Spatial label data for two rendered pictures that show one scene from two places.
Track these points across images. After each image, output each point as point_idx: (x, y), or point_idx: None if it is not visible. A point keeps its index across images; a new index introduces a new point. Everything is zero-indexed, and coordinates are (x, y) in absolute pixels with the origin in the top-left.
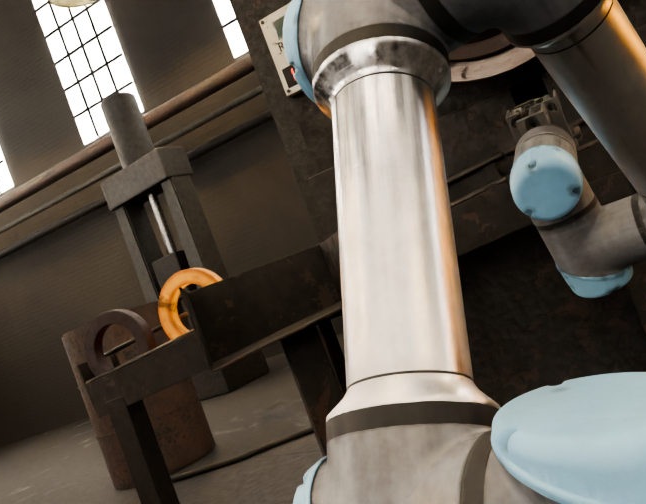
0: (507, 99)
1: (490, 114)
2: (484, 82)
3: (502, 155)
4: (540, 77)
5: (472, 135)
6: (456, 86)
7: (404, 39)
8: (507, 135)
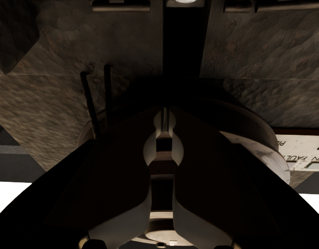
0: (206, 68)
1: (233, 61)
2: (218, 102)
3: (258, 6)
4: (165, 64)
5: (269, 48)
6: (240, 84)
7: None
8: (231, 28)
